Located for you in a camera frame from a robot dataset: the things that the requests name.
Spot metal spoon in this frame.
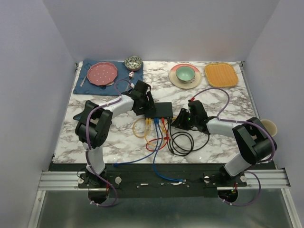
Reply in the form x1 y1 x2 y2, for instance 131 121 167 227
129 71 135 81

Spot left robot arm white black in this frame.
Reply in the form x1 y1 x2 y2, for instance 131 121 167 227
74 80 156 188

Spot black network switch box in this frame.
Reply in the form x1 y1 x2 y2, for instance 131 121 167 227
144 102 173 119

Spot black mounting base plate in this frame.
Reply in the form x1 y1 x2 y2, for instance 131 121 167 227
39 162 280 201

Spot blue star-shaped dish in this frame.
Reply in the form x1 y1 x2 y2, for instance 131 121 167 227
73 113 83 121

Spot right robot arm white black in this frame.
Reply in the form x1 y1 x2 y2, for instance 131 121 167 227
172 101 277 186

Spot pink dotted plate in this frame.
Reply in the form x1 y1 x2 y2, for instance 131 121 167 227
87 62 118 86

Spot red ethernet cable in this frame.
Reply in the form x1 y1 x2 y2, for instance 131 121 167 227
145 117 171 152

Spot black cable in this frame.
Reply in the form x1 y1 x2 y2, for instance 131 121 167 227
167 117 211 156

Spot blue cloth placemat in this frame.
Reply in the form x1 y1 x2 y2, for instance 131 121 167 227
73 59 144 96

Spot blue ethernet cable long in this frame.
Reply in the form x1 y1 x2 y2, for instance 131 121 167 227
152 118 186 183

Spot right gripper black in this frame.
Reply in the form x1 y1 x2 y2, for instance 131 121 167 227
171 108 198 131

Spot cream printed mug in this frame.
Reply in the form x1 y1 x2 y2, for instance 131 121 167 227
260 119 277 137

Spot floral patterned bowl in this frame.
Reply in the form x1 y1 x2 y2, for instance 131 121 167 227
124 56 143 71

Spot orange woven mat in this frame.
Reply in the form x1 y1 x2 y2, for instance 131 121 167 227
204 63 238 88

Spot beige pink plate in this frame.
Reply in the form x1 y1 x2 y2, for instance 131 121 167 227
169 64 202 89

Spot yellow ethernet cable loop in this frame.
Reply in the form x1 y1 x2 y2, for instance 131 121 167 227
132 117 152 139

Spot green bowl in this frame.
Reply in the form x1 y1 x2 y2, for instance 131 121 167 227
175 66 195 83

